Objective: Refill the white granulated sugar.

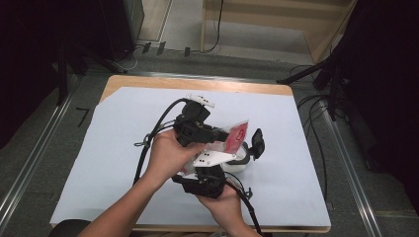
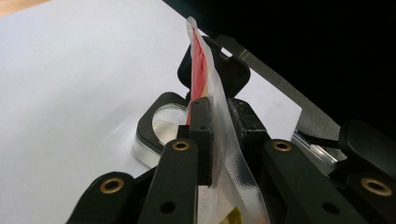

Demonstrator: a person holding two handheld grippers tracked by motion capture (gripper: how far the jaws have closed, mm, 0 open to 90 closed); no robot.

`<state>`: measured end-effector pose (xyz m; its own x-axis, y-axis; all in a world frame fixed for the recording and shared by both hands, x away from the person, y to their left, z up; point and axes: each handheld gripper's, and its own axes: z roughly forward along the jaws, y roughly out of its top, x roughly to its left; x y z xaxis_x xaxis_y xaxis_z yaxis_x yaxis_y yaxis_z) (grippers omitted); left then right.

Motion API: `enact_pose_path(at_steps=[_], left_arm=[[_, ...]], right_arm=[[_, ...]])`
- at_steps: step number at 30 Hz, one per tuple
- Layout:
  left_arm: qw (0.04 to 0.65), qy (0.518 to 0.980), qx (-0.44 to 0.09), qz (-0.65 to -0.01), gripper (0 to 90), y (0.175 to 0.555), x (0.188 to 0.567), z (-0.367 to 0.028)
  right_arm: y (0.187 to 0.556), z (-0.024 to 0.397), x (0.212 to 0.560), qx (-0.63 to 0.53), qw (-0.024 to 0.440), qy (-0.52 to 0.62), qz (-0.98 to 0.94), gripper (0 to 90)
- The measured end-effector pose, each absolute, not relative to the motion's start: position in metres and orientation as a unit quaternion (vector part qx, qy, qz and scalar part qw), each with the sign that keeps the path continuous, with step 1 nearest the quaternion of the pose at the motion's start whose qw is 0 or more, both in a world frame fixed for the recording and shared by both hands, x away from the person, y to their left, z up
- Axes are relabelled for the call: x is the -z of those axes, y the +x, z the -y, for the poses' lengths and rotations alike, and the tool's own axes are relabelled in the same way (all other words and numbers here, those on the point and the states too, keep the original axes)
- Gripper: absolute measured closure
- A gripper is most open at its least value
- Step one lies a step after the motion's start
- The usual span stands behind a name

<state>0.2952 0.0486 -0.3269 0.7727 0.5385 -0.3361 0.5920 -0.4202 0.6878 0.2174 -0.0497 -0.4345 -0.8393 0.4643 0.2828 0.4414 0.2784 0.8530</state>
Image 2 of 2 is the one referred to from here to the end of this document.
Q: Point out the wooden table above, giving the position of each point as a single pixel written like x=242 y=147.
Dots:
x=15 y=5

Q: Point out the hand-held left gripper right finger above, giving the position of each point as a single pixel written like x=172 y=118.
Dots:
x=247 y=124

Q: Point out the metal floor rail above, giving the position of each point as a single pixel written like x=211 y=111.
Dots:
x=316 y=151

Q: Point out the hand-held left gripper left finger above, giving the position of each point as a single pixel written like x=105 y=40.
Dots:
x=200 y=130

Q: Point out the red and white pouch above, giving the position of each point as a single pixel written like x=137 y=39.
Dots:
x=229 y=161

